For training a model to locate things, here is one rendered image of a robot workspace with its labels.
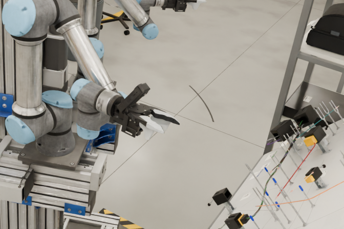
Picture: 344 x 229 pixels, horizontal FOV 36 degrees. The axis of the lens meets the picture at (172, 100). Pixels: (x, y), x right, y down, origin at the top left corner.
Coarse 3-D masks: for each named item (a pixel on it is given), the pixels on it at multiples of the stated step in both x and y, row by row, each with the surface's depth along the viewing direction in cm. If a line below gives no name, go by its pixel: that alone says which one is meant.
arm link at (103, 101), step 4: (104, 92) 161; (108, 92) 161; (112, 92) 162; (100, 96) 160; (104, 96) 160; (108, 96) 160; (112, 96) 160; (100, 100) 160; (104, 100) 160; (108, 100) 159; (96, 104) 161; (100, 104) 160; (104, 104) 159; (108, 104) 160; (96, 108) 162; (100, 108) 161; (104, 108) 160; (104, 112) 161
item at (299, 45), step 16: (304, 16) 240; (304, 32) 244; (304, 48) 249; (288, 64) 252; (320, 64) 245; (336, 64) 243; (288, 80) 256; (304, 80) 311; (272, 128) 270; (304, 128) 265; (272, 144) 274
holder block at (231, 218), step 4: (240, 212) 186; (232, 216) 187; (236, 216) 184; (228, 220) 185; (232, 220) 184; (228, 224) 186; (232, 224) 185; (236, 224) 183; (232, 228) 186; (236, 228) 185
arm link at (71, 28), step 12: (60, 0) 171; (60, 12) 171; (72, 12) 174; (60, 24) 174; (72, 24) 174; (72, 36) 175; (84, 36) 176; (72, 48) 176; (84, 48) 175; (84, 60) 176; (96, 60) 177; (84, 72) 177; (96, 72) 176; (108, 84) 177
